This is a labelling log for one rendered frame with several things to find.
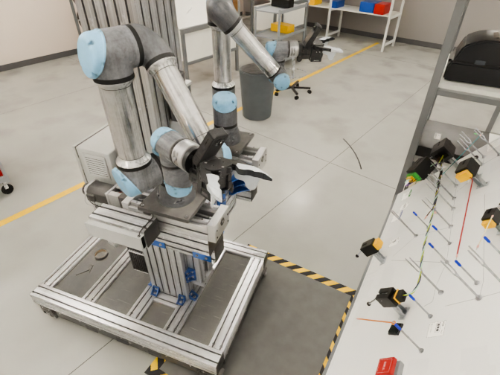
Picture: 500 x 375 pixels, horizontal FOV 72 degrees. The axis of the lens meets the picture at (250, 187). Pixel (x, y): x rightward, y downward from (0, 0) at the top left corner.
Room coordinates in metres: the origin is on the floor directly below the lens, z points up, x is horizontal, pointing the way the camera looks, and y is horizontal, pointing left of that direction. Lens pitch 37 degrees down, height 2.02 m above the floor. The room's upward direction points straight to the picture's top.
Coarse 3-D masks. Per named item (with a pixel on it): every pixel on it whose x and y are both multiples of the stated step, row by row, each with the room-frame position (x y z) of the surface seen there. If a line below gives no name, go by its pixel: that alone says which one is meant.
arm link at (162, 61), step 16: (144, 32) 1.03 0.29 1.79; (144, 48) 1.00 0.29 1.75; (160, 48) 1.02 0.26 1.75; (144, 64) 1.02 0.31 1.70; (160, 64) 1.00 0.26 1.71; (160, 80) 0.99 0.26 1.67; (176, 80) 0.99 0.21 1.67; (176, 96) 0.96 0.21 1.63; (192, 96) 0.99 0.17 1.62; (176, 112) 0.94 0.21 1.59; (192, 112) 0.93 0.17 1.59; (192, 128) 0.91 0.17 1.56; (208, 128) 0.93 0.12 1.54; (224, 144) 0.91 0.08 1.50
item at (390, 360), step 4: (380, 360) 0.46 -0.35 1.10; (384, 360) 0.45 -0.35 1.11; (388, 360) 0.44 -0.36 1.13; (392, 360) 0.44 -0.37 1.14; (396, 360) 0.44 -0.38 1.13; (380, 364) 0.44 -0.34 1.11; (384, 364) 0.44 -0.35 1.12; (388, 364) 0.43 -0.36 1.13; (392, 364) 0.43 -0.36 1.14; (376, 368) 0.44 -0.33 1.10; (380, 368) 0.43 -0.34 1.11; (384, 368) 0.43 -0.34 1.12; (388, 368) 0.42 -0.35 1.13; (392, 368) 0.42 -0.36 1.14; (376, 372) 0.42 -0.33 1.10; (380, 372) 0.42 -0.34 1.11; (384, 372) 0.42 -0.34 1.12; (388, 372) 0.41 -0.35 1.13; (392, 372) 0.41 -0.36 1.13
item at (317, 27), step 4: (316, 24) 1.71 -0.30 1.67; (312, 28) 1.71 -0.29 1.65; (316, 28) 1.69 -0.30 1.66; (320, 28) 1.69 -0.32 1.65; (312, 32) 1.70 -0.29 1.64; (316, 32) 1.69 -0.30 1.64; (308, 36) 1.71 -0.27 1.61; (312, 36) 1.69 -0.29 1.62; (316, 36) 1.69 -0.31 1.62; (304, 40) 1.73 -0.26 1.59; (308, 40) 1.69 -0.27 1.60; (312, 40) 1.69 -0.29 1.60; (304, 44) 1.71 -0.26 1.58; (308, 44) 1.69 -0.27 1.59
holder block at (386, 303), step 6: (384, 288) 0.66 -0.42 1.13; (390, 288) 0.65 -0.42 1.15; (378, 294) 0.65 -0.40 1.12; (384, 294) 0.64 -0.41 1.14; (390, 294) 0.62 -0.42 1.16; (378, 300) 0.63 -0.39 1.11; (384, 300) 0.62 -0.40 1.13; (390, 300) 0.61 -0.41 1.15; (384, 306) 0.62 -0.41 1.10; (390, 306) 0.61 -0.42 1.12; (396, 306) 0.60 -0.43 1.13
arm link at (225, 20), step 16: (208, 0) 1.58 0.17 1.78; (224, 0) 1.56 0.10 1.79; (208, 16) 1.57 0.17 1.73; (224, 16) 1.52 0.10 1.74; (240, 16) 1.55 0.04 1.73; (224, 32) 1.53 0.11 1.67; (240, 32) 1.52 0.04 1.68; (256, 48) 1.53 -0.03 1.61; (256, 64) 1.55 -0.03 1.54; (272, 64) 1.54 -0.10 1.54; (272, 80) 1.55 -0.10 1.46; (288, 80) 1.52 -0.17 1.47
